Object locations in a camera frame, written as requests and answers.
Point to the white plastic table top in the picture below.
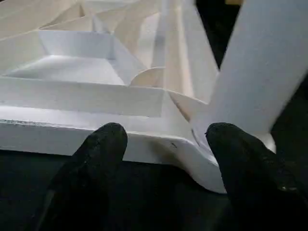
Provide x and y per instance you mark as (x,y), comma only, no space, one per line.
(96,86)

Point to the white plastic table leg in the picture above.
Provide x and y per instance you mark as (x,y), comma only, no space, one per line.
(264,62)

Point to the black table mat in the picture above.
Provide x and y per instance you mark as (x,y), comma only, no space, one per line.
(159,202)

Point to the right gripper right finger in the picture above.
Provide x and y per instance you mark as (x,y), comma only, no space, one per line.
(260,183)

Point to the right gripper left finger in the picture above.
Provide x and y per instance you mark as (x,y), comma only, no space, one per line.
(86,183)

